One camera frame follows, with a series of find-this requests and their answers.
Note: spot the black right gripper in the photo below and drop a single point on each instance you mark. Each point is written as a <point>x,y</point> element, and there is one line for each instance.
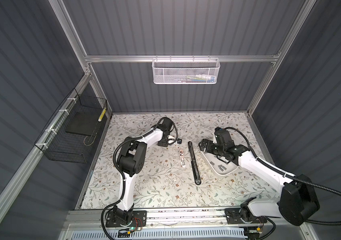
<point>209,144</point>

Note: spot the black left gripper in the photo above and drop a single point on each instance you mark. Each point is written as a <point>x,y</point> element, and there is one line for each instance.
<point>163,144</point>

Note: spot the pink mini stapler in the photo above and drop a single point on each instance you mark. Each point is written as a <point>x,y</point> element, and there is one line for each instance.
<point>182,159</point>

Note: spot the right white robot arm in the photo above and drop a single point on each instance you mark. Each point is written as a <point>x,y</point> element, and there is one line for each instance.
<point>297,201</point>

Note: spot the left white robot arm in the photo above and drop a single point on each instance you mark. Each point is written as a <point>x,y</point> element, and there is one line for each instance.
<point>129,158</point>

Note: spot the white oval plastic tray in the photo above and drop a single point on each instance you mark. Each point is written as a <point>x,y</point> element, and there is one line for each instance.
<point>220,168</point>

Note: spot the yellow marker pen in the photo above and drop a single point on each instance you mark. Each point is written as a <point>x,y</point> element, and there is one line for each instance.
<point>101,115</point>

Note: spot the black foam pad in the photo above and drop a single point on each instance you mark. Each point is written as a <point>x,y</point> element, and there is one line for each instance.
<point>84,124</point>

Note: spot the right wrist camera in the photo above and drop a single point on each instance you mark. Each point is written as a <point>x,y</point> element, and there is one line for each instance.
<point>220,135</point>

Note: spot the white wire mesh basket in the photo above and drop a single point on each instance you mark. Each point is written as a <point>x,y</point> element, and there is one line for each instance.
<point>185,71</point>

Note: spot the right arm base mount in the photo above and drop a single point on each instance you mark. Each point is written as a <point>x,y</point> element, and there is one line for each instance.
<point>242,215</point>

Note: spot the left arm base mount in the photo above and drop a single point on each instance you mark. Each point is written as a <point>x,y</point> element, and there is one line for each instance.
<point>128,219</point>

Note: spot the black wire basket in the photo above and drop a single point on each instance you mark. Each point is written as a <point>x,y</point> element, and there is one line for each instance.
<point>57,145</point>

